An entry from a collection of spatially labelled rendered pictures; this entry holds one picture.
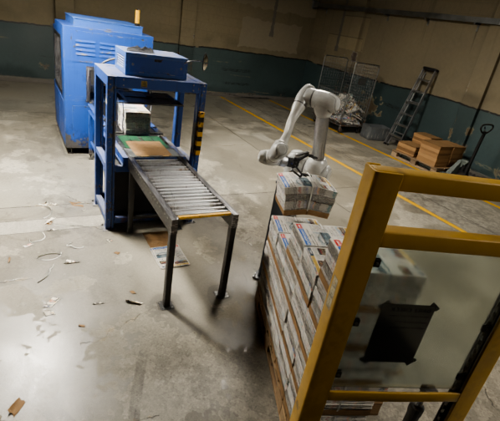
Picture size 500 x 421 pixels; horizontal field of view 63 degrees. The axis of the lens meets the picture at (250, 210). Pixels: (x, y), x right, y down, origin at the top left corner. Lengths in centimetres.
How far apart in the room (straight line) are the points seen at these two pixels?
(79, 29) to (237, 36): 712
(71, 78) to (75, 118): 55
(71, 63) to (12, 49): 521
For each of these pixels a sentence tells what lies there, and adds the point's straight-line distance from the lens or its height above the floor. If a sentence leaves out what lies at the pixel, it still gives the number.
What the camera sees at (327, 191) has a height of 117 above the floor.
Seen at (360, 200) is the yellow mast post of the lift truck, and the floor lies 174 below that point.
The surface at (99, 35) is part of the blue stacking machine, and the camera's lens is 625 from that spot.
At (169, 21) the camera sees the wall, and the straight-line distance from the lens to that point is 1188.
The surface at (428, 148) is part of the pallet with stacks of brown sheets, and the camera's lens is 903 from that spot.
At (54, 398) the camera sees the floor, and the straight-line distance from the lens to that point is 288.
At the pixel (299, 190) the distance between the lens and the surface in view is 291.
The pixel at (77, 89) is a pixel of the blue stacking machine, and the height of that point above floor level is 94.
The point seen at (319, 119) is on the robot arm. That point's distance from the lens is 312.
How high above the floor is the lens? 218
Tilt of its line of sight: 25 degrees down
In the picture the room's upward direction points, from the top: 10 degrees clockwise
